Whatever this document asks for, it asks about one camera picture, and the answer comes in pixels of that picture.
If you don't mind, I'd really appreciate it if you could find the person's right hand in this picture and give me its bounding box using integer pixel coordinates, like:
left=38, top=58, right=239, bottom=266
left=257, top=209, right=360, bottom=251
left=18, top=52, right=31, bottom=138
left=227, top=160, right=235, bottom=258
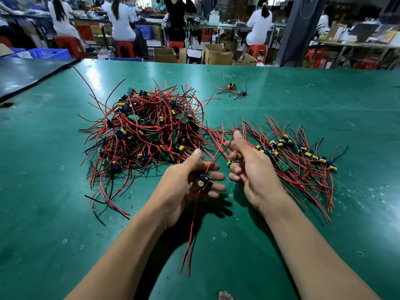
left=225, top=130, right=289, bottom=213

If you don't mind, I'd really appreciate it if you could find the person's left hand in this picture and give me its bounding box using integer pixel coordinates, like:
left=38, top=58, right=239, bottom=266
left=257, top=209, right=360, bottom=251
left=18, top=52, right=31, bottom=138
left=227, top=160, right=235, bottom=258
left=152, top=149, right=226, bottom=230

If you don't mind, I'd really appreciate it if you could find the circuit board with red wires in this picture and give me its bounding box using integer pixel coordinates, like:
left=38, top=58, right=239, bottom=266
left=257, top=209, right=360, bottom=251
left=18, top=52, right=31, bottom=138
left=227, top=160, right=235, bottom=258
left=180, top=139, right=232, bottom=277

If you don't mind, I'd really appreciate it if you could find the small board with black wire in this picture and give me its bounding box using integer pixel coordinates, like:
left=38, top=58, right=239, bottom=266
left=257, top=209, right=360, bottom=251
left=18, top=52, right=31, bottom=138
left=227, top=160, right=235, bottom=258
left=212, top=140, right=244, bottom=167

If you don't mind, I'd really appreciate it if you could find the person's left forearm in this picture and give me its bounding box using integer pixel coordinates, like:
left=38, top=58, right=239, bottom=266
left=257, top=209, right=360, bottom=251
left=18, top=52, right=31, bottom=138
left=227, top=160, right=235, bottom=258
left=64, top=200, right=176, bottom=300

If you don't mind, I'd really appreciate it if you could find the person's right forearm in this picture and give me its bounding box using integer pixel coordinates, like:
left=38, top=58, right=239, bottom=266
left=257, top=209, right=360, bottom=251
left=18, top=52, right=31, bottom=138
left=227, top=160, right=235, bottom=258
left=259, top=191, right=382, bottom=300

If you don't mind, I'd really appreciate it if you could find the brown cardboard box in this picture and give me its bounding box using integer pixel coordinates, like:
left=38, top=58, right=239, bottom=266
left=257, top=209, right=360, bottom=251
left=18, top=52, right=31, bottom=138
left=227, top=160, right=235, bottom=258
left=325, top=23, right=348, bottom=43
left=153, top=47, right=178, bottom=64
left=202, top=44, right=234, bottom=65
left=233, top=53, right=259, bottom=66

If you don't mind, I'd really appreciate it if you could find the dark grey pillar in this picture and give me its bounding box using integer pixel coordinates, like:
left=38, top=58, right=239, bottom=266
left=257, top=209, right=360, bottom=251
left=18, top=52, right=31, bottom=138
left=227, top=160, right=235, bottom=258
left=276, top=0, right=328, bottom=68

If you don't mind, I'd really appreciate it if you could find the blue plastic crate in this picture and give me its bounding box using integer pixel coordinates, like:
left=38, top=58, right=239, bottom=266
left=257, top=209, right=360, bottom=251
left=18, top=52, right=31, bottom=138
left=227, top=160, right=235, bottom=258
left=27, top=48, right=72, bottom=60
left=136, top=25, right=153, bottom=40

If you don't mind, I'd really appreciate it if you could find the cluttered work table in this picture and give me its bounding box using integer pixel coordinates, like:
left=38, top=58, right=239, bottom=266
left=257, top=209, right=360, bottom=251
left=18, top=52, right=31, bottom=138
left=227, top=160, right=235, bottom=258
left=309, top=19, right=400, bottom=71

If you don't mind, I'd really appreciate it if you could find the long work table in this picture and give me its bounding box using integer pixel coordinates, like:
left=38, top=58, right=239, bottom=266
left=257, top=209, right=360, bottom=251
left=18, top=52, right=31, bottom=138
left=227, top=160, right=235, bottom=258
left=69, top=9, right=168, bottom=49

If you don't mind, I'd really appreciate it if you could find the small cluster of wired boards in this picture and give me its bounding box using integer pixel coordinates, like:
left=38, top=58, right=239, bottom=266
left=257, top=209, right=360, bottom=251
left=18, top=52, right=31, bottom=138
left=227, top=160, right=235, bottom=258
left=214, top=75, right=251, bottom=105

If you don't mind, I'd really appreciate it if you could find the tangled pile of wired boards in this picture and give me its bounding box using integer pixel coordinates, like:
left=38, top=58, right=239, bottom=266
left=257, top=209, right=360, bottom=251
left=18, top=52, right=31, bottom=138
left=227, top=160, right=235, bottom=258
left=73, top=67, right=221, bottom=220

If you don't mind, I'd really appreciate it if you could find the sorted row of wired boards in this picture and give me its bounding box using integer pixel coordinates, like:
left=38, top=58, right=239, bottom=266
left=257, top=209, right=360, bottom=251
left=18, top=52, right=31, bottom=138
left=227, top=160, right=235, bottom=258
left=205, top=115, right=349, bottom=224

